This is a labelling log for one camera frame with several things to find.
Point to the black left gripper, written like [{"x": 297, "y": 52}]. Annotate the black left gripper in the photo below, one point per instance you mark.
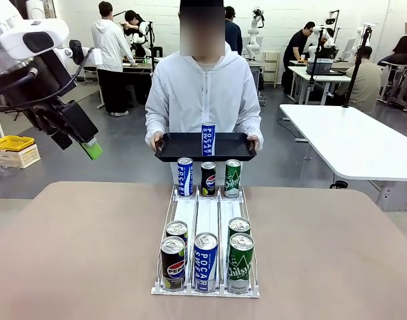
[{"x": 76, "y": 120}]

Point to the black plastic serving tray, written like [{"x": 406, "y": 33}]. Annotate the black plastic serving tray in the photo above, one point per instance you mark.
[{"x": 183, "y": 146}]

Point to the blue Pocari Sweat can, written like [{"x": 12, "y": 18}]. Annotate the blue Pocari Sweat can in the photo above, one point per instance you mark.
[
  {"x": 206, "y": 266},
  {"x": 185, "y": 178},
  {"x": 208, "y": 140}
]

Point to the person's right forearm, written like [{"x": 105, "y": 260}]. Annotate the person's right forearm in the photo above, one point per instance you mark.
[{"x": 155, "y": 123}]

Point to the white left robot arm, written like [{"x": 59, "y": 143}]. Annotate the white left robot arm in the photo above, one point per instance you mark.
[{"x": 20, "y": 40}]

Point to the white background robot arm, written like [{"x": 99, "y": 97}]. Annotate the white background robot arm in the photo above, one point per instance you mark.
[{"x": 255, "y": 33}]

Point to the person's left forearm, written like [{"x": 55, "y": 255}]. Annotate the person's left forearm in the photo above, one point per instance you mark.
[{"x": 251, "y": 123}]

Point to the person in white hoodie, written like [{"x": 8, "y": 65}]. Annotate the person in white hoodie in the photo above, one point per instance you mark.
[{"x": 203, "y": 93}]

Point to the person with black hair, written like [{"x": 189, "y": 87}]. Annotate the person with black hair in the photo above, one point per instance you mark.
[{"x": 135, "y": 26}]

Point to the seated person in beige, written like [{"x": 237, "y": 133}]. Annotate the seated person in beige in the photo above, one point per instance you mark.
[{"x": 366, "y": 80}]

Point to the seated person in black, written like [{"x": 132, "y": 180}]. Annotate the seated person in black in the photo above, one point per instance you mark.
[{"x": 404, "y": 46}]

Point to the person's right hand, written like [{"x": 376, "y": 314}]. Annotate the person's right hand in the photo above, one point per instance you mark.
[{"x": 157, "y": 137}]

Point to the person's left hand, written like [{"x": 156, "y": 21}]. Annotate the person's left hand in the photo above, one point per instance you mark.
[{"x": 255, "y": 138}]

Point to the yellow and white crate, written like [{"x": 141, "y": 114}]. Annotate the yellow and white crate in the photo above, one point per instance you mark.
[{"x": 13, "y": 150}]

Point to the clear plastic bowl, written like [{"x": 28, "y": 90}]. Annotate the clear plastic bowl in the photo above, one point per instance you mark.
[{"x": 5, "y": 170}]

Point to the man in white top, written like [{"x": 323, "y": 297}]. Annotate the man in white top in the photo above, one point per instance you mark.
[{"x": 110, "y": 50}]

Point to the black Pepsi can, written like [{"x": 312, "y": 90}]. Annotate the black Pepsi can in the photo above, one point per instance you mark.
[
  {"x": 172, "y": 266},
  {"x": 177, "y": 229},
  {"x": 208, "y": 181}
]

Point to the white can dispenser rack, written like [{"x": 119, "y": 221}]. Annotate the white can dispenser rack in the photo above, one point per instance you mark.
[{"x": 206, "y": 213}]

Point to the green Chilsung cider can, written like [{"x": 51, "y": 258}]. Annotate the green Chilsung cider can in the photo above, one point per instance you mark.
[
  {"x": 232, "y": 181},
  {"x": 240, "y": 225},
  {"x": 240, "y": 266}
]

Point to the man in dark jacket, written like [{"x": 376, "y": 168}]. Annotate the man in dark jacket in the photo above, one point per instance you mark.
[{"x": 234, "y": 33}]

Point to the white shelf cart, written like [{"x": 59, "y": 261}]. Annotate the white shelf cart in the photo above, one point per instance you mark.
[{"x": 271, "y": 68}]

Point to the man in black clothes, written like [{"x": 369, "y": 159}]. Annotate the man in black clothes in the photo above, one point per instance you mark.
[{"x": 294, "y": 53}]

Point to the black tripod stand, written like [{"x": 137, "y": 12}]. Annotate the black tripod stand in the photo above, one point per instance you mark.
[
  {"x": 314, "y": 66},
  {"x": 356, "y": 66}
]

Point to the white background work table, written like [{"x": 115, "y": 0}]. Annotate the white background work table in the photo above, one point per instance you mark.
[{"x": 323, "y": 78}]

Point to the grey plastic basket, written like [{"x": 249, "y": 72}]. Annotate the grey plastic basket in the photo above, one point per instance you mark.
[{"x": 319, "y": 66}]

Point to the black caster wheel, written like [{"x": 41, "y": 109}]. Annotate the black caster wheel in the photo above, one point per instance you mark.
[{"x": 338, "y": 184}]

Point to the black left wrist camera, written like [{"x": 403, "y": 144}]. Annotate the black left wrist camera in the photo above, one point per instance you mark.
[{"x": 61, "y": 140}]

